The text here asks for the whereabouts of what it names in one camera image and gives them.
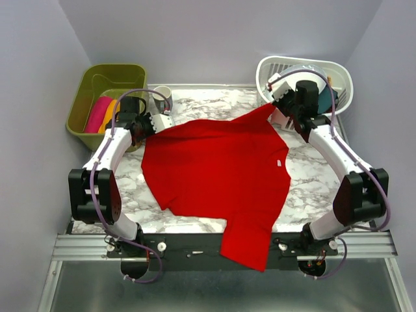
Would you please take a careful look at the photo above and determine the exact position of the white plastic dish basket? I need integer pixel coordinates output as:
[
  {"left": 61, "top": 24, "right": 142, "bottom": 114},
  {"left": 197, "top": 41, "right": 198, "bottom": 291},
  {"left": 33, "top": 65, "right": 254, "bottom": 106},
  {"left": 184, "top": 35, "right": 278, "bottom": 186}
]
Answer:
[{"left": 255, "top": 55, "right": 354, "bottom": 133}]

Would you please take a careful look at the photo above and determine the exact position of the red t shirt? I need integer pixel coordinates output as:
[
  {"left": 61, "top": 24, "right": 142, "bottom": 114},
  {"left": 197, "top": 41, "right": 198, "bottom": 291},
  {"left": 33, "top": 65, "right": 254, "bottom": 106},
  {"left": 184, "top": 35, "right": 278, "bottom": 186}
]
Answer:
[{"left": 141, "top": 104, "right": 291, "bottom": 272}]

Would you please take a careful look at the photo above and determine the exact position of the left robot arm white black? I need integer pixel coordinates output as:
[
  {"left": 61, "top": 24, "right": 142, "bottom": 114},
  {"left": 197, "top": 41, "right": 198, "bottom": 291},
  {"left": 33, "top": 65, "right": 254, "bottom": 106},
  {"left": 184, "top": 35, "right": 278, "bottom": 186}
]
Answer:
[{"left": 68, "top": 96, "right": 154, "bottom": 257}]

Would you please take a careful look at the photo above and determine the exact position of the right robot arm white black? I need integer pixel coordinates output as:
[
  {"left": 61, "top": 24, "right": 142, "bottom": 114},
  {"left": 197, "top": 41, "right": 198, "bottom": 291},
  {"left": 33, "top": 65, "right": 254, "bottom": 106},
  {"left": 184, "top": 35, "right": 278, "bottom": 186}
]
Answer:
[{"left": 270, "top": 79, "right": 391, "bottom": 255}]

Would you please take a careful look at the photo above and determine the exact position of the white oval plate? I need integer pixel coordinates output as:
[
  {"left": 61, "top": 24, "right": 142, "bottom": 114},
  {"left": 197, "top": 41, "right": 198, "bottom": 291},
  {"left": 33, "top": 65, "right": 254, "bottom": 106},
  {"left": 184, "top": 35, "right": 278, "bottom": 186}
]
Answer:
[{"left": 279, "top": 64, "right": 327, "bottom": 93}]

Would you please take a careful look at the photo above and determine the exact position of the grey white mug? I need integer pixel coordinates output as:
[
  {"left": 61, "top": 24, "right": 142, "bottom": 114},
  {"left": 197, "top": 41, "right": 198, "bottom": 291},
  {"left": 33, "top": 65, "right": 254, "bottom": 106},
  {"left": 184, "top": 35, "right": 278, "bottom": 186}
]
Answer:
[{"left": 151, "top": 85, "right": 173, "bottom": 115}]

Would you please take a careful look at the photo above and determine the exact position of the teal plate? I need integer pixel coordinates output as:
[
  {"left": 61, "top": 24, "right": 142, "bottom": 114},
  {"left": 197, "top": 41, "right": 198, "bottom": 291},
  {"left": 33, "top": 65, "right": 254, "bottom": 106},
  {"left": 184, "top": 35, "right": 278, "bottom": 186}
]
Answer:
[{"left": 318, "top": 86, "right": 332, "bottom": 114}]

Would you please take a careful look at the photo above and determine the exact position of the orange rolled t shirt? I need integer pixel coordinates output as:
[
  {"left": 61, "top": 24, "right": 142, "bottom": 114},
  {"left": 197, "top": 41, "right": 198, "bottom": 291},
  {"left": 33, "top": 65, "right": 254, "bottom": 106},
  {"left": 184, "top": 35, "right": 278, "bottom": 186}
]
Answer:
[{"left": 98, "top": 99, "right": 120, "bottom": 134}]

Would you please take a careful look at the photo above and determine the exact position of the pink rolled t shirt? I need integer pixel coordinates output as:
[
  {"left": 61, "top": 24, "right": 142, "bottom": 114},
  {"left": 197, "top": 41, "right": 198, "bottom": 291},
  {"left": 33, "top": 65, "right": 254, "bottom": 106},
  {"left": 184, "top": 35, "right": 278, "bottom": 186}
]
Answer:
[{"left": 84, "top": 96, "right": 112, "bottom": 133}]

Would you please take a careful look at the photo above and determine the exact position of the olive green plastic bin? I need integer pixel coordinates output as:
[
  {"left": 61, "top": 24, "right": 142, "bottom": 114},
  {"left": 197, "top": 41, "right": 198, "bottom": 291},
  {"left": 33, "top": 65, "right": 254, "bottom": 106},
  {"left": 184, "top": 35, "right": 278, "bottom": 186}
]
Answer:
[{"left": 66, "top": 64, "right": 148, "bottom": 151}]

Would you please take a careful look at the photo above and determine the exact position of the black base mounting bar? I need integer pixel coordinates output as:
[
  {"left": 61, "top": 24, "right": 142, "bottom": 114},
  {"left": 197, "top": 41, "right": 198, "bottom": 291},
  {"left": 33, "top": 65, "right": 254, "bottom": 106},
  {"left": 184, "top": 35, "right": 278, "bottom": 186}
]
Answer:
[{"left": 105, "top": 232, "right": 338, "bottom": 278}]

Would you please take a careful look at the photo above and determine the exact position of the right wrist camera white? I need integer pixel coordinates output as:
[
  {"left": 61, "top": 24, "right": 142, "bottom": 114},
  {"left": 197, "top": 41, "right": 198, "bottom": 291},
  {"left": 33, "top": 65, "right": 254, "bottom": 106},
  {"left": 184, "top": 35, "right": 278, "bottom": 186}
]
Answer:
[{"left": 266, "top": 73, "right": 294, "bottom": 103}]

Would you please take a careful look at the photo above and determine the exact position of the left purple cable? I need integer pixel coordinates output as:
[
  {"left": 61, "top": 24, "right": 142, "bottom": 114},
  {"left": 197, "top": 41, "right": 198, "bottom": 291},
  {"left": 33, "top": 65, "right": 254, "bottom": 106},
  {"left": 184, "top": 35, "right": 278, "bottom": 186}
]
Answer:
[{"left": 90, "top": 88, "right": 173, "bottom": 284}]

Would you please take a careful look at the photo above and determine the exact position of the purple cable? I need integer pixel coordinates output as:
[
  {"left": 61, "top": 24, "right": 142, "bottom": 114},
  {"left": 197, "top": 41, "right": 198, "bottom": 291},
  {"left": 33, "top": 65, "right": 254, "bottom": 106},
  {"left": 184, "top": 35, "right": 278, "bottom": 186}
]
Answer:
[
  {"left": 268, "top": 67, "right": 390, "bottom": 280},
  {"left": 90, "top": 88, "right": 173, "bottom": 284}
]

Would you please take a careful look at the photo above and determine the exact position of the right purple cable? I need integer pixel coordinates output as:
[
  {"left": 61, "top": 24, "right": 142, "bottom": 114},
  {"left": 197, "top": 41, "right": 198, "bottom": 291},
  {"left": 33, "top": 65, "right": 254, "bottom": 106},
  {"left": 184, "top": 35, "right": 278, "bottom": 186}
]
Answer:
[{"left": 268, "top": 67, "right": 390, "bottom": 280}]

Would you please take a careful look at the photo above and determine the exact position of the aluminium frame rail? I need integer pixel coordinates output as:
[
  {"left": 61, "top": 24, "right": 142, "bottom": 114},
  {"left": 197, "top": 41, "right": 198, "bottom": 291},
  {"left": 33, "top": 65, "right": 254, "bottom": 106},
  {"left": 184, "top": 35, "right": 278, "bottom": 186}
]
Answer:
[{"left": 52, "top": 231, "right": 397, "bottom": 261}]

